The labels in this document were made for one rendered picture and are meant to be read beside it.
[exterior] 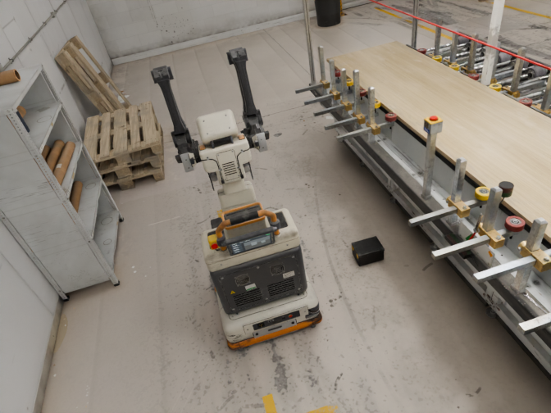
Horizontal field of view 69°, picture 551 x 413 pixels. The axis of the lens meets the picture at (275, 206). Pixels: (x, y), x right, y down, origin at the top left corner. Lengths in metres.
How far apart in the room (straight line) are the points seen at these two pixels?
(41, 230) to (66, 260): 0.31
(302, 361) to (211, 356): 0.60
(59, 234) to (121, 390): 1.16
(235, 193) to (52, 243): 1.46
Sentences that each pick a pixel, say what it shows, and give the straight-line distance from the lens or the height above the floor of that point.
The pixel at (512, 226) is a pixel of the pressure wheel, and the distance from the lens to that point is 2.15.
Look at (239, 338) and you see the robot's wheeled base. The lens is 2.62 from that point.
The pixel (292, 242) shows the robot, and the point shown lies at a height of 0.74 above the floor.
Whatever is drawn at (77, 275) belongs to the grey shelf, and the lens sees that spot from 3.48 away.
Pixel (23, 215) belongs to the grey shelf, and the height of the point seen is 0.86.
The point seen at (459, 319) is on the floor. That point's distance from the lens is 2.87.
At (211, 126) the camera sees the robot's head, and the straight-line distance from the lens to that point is 2.24.
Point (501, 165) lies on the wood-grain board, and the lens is 2.55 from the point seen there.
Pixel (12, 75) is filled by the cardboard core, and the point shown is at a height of 1.60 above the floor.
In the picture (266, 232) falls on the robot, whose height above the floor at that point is 0.94.
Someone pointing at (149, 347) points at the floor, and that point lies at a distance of 3.02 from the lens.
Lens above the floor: 2.29
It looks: 38 degrees down
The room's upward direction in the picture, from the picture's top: 12 degrees counter-clockwise
